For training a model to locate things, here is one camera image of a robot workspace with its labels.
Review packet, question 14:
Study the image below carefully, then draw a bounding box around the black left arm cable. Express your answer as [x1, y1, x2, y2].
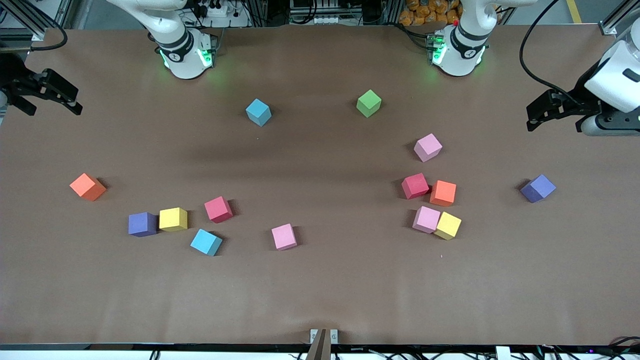
[519, 0, 568, 96]

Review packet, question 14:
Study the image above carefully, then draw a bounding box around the crimson foam cube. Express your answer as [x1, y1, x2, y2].
[401, 173, 430, 200]
[204, 196, 234, 224]

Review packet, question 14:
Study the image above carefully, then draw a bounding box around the bag of orange items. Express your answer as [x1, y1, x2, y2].
[399, 0, 462, 27]

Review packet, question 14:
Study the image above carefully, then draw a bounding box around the aluminium frame profile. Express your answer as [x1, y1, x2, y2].
[0, 0, 76, 42]
[600, 0, 640, 36]

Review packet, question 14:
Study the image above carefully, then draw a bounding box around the light pink foam cube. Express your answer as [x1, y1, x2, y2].
[412, 206, 442, 234]
[413, 133, 444, 163]

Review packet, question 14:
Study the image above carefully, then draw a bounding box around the black cable bundle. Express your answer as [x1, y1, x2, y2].
[520, 336, 640, 360]

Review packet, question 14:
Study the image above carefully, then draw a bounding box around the light blue foam cube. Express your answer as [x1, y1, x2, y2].
[245, 98, 273, 127]
[190, 228, 223, 257]

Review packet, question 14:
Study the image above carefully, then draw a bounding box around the small green-lit controller box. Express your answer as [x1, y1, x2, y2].
[425, 32, 447, 65]

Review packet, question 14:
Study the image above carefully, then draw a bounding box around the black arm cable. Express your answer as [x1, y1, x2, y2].
[29, 15, 69, 52]
[519, 0, 568, 96]

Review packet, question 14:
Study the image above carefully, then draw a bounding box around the green foam cube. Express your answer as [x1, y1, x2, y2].
[356, 89, 383, 119]

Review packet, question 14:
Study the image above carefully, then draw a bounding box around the purple foam cube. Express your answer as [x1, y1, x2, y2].
[128, 212, 159, 238]
[520, 174, 557, 204]

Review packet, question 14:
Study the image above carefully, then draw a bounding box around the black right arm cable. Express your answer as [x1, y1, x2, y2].
[29, 15, 69, 52]

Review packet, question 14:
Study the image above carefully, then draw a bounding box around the background equipment rack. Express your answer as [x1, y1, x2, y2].
[250, 0, 401, 27]

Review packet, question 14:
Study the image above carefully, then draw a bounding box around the white power strip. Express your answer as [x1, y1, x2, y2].
[202, 1, 232, 18]

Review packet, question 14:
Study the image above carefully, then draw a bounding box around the yellow foam cube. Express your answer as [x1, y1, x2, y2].
[434, 211, 462, 241]
[159, 207, 189, 232]

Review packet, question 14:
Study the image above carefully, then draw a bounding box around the orange foam cube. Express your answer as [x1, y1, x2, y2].
[69, 173, 107, 202]
[429, 180, 457, 207]

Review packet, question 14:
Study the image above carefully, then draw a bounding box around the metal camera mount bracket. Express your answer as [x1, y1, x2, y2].
[309, 328, 339, 360]

